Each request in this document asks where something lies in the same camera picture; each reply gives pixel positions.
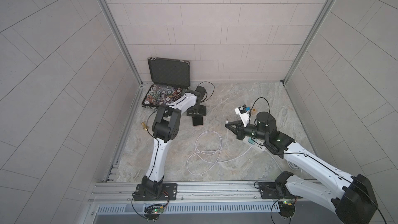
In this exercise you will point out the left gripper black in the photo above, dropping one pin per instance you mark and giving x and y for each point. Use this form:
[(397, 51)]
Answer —
[(199, 110)]

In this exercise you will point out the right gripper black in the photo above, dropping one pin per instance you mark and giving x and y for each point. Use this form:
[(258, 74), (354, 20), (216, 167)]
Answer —
[(239, 130)]

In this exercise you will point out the black phone pink case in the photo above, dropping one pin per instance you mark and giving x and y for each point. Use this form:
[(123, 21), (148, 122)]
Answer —
[(197, 120)]

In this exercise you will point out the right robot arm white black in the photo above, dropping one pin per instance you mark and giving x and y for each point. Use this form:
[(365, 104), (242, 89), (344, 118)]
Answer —
[(351, 198)]

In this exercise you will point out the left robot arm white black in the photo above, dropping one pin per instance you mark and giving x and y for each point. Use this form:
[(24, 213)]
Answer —
[(165, 128)]

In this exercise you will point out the white power strip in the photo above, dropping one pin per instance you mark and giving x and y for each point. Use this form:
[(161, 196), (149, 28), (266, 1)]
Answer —
[(255, 145)]

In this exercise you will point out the black case of poker chips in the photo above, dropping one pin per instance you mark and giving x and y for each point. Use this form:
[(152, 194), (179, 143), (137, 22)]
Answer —
[(170, 80)]

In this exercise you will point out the gold chess piece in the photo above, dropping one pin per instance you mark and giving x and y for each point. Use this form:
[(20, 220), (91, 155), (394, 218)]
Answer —
[(145, 127)]

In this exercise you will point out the right circuit board with LED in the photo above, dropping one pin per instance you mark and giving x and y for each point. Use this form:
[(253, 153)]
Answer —
[(286, 209)]

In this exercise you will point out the circuit board with led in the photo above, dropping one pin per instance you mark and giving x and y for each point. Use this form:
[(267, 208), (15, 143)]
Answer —
[(154, 211), (286, 209)]

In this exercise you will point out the left circuit board with LED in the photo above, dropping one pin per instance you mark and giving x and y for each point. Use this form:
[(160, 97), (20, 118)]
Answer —
[(154, 211)]

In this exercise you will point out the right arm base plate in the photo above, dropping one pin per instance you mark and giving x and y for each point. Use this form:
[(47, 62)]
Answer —
[(273, 190)]

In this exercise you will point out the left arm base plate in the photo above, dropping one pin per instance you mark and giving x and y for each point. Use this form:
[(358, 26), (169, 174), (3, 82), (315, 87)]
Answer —
[(163, 192)]

